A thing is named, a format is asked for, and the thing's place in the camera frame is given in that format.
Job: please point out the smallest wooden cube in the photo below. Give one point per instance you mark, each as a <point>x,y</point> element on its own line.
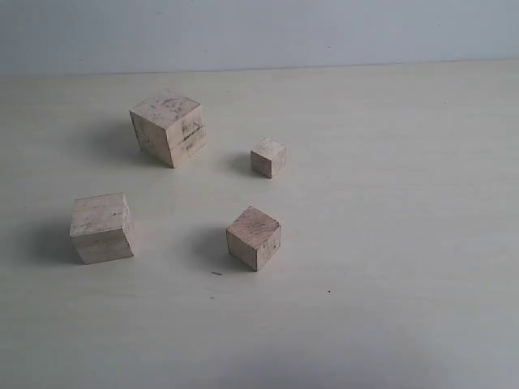
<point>268,157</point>

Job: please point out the medium small wooden cube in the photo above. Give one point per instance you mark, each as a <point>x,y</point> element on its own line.
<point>253,238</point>

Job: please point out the second largest wooden cube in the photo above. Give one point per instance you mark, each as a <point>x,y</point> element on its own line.
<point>101,228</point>

